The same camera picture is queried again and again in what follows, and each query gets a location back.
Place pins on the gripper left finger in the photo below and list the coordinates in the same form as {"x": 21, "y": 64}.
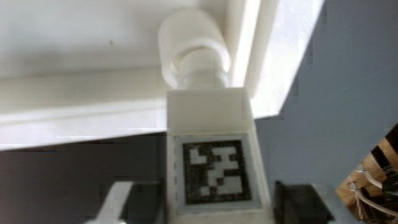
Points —
{"x": 129, "y": 206}

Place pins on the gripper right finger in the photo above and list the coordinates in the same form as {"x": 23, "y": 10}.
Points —
{"x": 298, "y": 207}

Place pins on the white leg with tag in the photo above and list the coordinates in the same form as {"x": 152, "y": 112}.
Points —
{"x": 216, "y": 192}

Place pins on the white square tabletop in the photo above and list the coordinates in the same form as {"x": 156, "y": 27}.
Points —
{"x": 81, "y": 89}

